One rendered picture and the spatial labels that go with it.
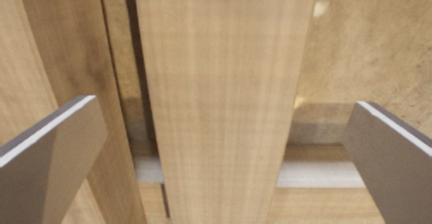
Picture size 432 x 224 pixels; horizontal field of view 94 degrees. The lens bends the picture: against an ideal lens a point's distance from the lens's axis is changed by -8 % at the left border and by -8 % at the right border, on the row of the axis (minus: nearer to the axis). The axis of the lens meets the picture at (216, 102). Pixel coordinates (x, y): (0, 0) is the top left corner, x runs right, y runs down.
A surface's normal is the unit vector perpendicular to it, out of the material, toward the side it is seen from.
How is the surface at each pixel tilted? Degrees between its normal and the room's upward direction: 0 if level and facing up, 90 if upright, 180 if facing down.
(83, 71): 90
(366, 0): 0
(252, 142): 0
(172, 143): 0
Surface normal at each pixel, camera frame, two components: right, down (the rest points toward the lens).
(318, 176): 0.02, -0.86
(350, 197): -0.02, 0.50
